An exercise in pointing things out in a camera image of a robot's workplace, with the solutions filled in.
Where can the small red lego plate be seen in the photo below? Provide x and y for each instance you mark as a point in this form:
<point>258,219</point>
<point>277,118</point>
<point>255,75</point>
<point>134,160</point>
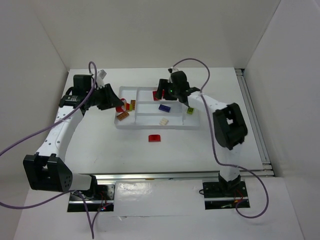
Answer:
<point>156,96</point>

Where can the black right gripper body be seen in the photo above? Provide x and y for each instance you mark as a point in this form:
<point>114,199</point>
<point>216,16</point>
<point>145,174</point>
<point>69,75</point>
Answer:
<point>163,88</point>

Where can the orange lego plate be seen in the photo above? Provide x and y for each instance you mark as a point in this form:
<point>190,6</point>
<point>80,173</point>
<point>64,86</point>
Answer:
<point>122,116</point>
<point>132,105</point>

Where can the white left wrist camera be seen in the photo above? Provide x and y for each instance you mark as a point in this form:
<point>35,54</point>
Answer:
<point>100,78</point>

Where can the red curved lego brick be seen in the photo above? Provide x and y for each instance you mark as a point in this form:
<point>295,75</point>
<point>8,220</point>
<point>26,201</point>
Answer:
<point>154,138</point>

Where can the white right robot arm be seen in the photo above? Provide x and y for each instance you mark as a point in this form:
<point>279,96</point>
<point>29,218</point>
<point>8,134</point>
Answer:
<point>227,126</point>

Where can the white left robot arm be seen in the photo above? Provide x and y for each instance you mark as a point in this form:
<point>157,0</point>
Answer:
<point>46,169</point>

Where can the white lego plate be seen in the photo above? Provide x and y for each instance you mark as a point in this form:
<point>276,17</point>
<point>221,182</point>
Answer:
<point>163,121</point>

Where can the blue lego plate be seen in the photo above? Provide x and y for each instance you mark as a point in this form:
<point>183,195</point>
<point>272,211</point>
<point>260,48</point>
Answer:
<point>164,108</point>

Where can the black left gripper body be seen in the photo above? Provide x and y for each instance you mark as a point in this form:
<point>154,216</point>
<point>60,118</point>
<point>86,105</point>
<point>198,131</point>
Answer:
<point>105,97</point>

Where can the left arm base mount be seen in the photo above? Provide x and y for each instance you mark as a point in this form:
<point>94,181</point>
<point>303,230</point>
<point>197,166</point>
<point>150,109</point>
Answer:
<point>100,198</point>

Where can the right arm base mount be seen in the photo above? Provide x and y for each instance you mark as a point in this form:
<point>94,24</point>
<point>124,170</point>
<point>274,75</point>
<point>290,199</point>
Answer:
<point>217,199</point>

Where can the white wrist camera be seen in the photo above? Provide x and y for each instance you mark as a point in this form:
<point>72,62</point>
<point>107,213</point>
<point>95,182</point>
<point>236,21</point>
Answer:
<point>171,71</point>
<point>100,78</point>

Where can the aluminium side rail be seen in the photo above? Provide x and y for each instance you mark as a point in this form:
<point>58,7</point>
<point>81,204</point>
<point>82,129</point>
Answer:
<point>267,166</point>

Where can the aluminium front rail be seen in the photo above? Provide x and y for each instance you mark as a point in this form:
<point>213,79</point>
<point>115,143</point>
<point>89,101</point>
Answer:
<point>157,176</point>

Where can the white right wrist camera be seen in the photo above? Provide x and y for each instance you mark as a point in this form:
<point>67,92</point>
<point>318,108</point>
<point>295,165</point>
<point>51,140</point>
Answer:
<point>171,71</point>

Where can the red arched lego block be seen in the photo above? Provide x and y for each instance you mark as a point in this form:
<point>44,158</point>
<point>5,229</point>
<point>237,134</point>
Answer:
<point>122,108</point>

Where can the white compartment tray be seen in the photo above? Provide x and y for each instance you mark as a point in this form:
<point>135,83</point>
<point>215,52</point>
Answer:
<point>154,114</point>

